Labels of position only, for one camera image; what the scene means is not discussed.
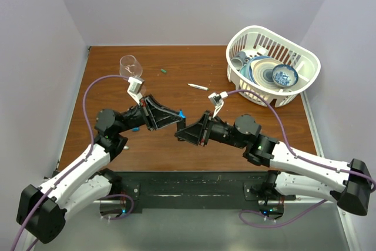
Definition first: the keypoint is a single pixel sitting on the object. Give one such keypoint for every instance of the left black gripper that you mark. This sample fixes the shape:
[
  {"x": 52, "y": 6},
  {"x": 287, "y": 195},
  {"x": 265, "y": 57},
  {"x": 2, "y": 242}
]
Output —
[{"x": 153, "y": 114}]

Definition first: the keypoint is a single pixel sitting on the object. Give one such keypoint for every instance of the black marker pen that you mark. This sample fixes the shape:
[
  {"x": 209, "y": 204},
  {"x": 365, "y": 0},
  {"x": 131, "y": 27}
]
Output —
[{"x": 181, "y": 124}]

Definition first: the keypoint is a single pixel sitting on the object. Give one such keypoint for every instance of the blue patterned bowl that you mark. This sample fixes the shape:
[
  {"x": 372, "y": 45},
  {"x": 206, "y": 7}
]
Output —
[{"x": 284, "y": 76}]

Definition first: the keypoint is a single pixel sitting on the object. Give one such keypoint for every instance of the grey mug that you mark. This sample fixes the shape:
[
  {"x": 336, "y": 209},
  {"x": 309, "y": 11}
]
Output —
[{"x": 239, "y": 60}]

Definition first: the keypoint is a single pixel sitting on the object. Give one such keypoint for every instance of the light blue plate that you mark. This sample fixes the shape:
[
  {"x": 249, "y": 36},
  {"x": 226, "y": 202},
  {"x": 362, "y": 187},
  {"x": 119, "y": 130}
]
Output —
[{"x": 246, "y": 69}]

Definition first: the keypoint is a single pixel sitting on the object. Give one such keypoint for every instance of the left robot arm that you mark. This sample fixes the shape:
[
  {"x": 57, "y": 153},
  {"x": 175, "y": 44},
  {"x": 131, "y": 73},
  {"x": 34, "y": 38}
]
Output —
[{"x": 44, "y": 210}]

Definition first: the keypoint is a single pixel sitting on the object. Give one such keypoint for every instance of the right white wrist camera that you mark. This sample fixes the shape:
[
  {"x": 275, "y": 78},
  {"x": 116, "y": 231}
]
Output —
[{"x": 217, "y": 99}]

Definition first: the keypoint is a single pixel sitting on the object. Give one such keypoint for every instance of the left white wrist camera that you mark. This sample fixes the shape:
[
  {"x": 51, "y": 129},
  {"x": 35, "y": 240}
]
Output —
[{"x": 136, "y": 88}]

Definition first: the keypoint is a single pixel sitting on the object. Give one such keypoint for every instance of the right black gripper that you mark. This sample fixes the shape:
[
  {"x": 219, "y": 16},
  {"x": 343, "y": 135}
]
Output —
[{"x": 197, "y": 133}]

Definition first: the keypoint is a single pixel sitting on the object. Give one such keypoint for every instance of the clear wine glass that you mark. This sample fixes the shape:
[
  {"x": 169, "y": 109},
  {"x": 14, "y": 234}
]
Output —
[{"x": 129, "y": 66}]

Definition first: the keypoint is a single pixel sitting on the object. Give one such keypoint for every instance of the white plastic dish basket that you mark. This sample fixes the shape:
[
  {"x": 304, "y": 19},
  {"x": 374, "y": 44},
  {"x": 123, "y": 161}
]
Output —
[{"x": 254, "y": 52}]

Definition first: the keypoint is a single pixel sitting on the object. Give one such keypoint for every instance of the beige blue plate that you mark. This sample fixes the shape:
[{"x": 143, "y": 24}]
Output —
[{"x": 262, "y": 73}]

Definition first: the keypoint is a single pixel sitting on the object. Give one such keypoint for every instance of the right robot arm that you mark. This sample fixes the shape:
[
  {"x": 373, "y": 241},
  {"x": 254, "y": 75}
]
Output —
[{"x": 295, "y": 172}]

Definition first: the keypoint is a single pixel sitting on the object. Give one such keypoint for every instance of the blue marker cap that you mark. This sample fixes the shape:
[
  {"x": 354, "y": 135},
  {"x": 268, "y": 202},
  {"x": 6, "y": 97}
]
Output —
[{"x": 181, "y": 114}]

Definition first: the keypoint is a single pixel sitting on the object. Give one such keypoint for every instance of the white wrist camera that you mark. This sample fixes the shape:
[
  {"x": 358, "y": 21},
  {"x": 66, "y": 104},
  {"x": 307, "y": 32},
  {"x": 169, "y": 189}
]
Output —
[
  {"x": 136, "y": 88},
  {"x": 217, "y": 99}
]

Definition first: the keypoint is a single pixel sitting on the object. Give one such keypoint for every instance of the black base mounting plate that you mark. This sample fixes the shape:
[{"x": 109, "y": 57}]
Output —
[{"x": 195, "y": 190}]

